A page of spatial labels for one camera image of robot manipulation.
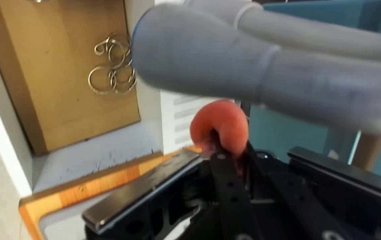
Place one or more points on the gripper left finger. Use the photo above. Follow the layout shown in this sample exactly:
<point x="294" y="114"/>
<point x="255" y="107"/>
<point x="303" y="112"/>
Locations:
<point x="232" y="193"/>

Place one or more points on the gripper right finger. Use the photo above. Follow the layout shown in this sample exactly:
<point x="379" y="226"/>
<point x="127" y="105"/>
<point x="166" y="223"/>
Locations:
<point x="287" y="203"/>

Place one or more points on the orange plush toy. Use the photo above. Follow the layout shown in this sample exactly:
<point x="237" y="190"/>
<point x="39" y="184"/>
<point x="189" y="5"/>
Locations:
<point x="225" y="121"/>

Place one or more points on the black metal rack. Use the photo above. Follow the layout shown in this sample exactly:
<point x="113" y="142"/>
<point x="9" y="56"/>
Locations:
<point x="143" y="196"/>

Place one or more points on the white vented appliance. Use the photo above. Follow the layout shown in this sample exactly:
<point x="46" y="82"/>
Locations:
<point x="177" y="116"/>

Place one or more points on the wooden edged white board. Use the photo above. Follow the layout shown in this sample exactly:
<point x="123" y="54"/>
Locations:
<point x="77" y="191"/>

